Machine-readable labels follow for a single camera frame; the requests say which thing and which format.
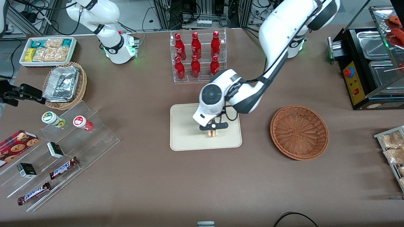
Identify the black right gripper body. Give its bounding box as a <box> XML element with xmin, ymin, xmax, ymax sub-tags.
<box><xmin>0</xmin><ymin>79</ymin><xmax>20</xmax><ymax>107</ymax></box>

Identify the beige plastic tray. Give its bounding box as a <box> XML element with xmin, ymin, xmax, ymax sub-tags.
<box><xmin>169</xmin><ymin>103</ymin><xmax>243</xmax><ymax>152</ymax></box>

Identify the small light wicker basket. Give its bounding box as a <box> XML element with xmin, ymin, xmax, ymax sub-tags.
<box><xmin>42</xmin><ymin>62</ymin><xmax>87</xmax><ymax>110</ymax></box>

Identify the large brown wicker basket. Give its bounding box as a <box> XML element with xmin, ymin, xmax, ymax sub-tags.
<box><xmin>270</xmin><ymin>105</ymin><xmax>330</xmax><ymax>161</ymax></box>

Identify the white rectangular snack bin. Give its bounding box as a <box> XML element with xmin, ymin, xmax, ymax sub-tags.
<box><xmin>19</xmin><ymin>37</ymin><xmax>77</xmax><ymax>68</ymax></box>

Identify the stack of foil trays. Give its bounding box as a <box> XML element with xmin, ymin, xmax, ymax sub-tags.
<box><xmin>43</xmin><ymin>66</ymin><xmax>80</xmax><ymax>102</ymax></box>

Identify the green lid snack cup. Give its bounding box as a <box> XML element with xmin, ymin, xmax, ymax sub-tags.
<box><xmin>41</xmin><ymin>111</ymin><xmax>66</xmax><ymax>128</ymax></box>

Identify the clear acrylic bottle rack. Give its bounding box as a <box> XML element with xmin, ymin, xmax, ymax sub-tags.
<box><xmin>169</xmin><ymin>28</ymin><xmax>227</xmax><ymax>83</ymax></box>

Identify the clear bag of crackers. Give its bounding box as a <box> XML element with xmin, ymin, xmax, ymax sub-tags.
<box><xmin>33</xmin><ymin>46</ymin><xmax>69</xmax><ymax>62</ymax></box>
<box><xmin>44</xmin><ymin>38</ymin><xmax>64</xmax><ymax>48</ymax></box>

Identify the red cola bottle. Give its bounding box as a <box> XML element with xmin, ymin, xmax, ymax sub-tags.
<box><xmin>174</xmin><ymin>56</ymin><xmax>186</xmax><ymax>81</ymax></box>
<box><xmin>210</xmin><ymin>55</ymin><xmax>220</xmax><ymax>77</ymax></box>
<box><xmin>191</xmin><ymin>32</ymin><xmax>202</xmax><ymax>60</ymax></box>
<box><xmin>174</xmin><ymin>33</ymin><xmax>187</xmax><ymax>61</ymax></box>
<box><xmin>210</xmin><ymin>30</ymin><xmax>221</xmax><ymax>59</ymax></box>
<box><xmin>190</xmin><ymin>55</ymin><xmax>201</xmax><ymax>79</ymax></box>

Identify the red cookie box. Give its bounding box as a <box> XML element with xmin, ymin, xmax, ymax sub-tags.
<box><xmin>0</xmin><ymin>130</ymin><xmax>39</xmax><ymax>168</ymax></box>

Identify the red lid snack cup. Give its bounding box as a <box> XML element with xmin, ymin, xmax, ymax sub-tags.
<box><xmin>73</xmin><ymin>115</ymin><xmax>93</xmax><ymax>131</ymax></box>

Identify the small black box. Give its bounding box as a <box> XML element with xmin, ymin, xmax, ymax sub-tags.
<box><xmin>46</xmin><ymin>142</ymin><xmax>65</xmax><ymax>159</ymax></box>
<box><xmin>16</xmin><ymin>162</ymin><xmax>38</xmax><ymax>179</ymax></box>

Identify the clear acrylic stepped display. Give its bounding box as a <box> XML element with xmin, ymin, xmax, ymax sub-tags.
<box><xmin>0</xmin><ymin>100</ymin><xmax>121</xmax><ymax>212</ymax></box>

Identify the Snickers chocolate bar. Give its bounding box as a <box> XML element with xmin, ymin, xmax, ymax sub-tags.
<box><xmin>49</xmin><ymin>156</ymin><xmax>79</xmax><ymax>180</ymax></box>
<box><xmin>17</xmin><ymin>181</ymin><xmax>51</xmax><ymax>206</ymax></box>

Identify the black food warmer cabinet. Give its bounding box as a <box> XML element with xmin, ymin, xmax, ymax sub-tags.
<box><xmin>327</xmin><ymin>4</ymin><xmax>404</xmax><ymax>111</ymax></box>

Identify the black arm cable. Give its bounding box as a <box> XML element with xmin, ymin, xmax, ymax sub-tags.
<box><xmin>220</xmin><ymin>57</ymin><xmax>269</xmax><ymax>122</ymax></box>

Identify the black looped table cable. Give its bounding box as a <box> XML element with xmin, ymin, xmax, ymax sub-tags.
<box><xmin>273</xmin><ymin>212</ymin><xmax>319</xmax><ymax>227</ymax></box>

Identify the grey wire rack tray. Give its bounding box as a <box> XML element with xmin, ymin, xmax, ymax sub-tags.
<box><xmin>374</xmin><ymin>125</ymin><xmax>404</xmax><ymax>193</ymax></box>

